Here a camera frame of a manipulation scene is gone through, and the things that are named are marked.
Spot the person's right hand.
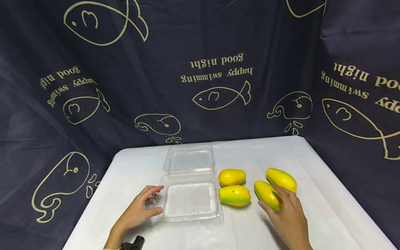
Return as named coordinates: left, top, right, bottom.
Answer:
left=258, top=185, right=310, bottom=244

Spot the yellow-green mango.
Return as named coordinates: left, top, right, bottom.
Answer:
left=253, top=180, right=284, bottom=212

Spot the clear plastic clamshell container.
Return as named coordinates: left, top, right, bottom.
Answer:
left=151, top=143, right=224, bottom=223

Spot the black wrist band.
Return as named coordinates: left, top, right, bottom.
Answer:
left=120, top=235, right=146, bottom=250

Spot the long yellow mango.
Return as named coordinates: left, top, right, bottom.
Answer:
left=266, top=168, right=298, bottom=193

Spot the yellow mango with green side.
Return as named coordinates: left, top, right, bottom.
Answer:
left=219, top=185, right=252, bottom=207

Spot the person's left hand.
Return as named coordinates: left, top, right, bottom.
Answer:
left=116, top=185, right=165, bottom=234

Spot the person's right forearm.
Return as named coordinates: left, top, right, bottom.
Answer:
left=289, top=240, right=314, bottom=250

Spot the person's left forearm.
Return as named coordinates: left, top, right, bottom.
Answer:
left=103, top=226, right=126, bottom=250

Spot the small round yellow mango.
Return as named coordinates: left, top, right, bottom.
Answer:
left=218, top=169, right=247, bottom=188

